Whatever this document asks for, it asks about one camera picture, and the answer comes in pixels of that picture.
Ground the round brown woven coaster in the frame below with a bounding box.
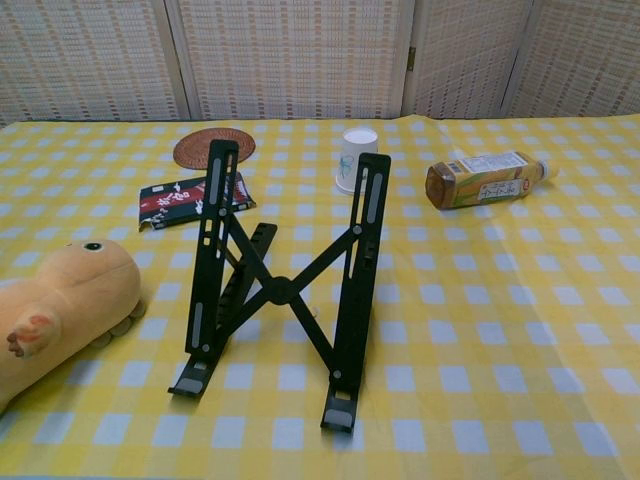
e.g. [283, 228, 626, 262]
[173, 127, 257, 170]

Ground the woven folding screen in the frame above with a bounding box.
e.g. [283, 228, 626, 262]
[0, 0, 640, 124]

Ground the black red snack packet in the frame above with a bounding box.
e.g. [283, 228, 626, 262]
[138, 171, 258, 234]

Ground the tea bottle with yellow label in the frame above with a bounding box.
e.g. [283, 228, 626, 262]
[425, 151, 560, 211]

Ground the black folding stand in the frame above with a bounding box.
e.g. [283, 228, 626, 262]
[167, 139, 392, 430]

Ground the yellow white checked tablecloth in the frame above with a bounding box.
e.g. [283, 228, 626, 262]
[0, 114, 640, 480]

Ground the orange plush toy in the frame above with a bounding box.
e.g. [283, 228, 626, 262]
[0, 238, 147, 416]

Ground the white paper cup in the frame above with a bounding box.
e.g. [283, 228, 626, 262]
[334, 127, 379, 197]

